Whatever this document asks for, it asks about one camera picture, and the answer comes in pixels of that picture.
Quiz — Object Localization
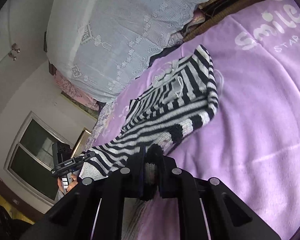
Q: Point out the black white striped knit sweater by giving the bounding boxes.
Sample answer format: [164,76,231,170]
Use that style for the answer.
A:
[79,44,218,180]

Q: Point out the person's left hand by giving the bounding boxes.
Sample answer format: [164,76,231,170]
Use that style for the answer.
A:
[57,173,78,193]

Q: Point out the pink floral folded quilt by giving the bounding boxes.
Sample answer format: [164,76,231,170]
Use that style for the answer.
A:
[54,70,101,111]

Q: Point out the purple smile fleece blanket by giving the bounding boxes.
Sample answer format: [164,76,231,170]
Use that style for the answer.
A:
[94,0,300,239]

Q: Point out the metal cabinet door knobs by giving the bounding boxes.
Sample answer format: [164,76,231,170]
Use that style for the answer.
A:
[8,43,20,61]

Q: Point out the white lace cover cloth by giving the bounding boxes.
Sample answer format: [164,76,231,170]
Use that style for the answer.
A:
[46,0,208,102]

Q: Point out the window with white frame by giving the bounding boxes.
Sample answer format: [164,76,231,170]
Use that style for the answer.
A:
[4,112,73,206]

